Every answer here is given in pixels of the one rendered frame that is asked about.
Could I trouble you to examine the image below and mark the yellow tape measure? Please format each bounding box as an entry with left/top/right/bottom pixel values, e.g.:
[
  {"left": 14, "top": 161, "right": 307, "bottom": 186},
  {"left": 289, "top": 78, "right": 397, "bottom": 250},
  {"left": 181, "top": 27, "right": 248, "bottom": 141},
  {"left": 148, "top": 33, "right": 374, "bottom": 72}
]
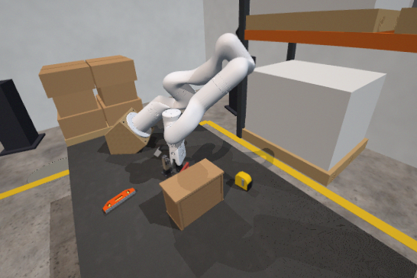
[{"left": 235, "top": 172, "right": 252, "bottom": 192}]

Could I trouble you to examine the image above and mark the tan wooden cabinet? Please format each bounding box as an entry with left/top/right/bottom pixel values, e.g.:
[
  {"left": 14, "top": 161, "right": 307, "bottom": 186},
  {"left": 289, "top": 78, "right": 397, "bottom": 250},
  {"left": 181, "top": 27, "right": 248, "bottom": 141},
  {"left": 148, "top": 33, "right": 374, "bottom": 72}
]
[{"left": 159, "top": 158, "right": 224, "bottom": 231}]

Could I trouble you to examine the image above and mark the orange spirit level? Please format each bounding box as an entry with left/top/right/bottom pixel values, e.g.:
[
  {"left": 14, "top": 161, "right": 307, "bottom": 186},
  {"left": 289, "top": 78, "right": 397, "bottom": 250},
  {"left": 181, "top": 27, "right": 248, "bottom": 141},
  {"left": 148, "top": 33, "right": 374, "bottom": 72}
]
[{"left": 103, "top": 189, "right": 136, "bottom": 213}]

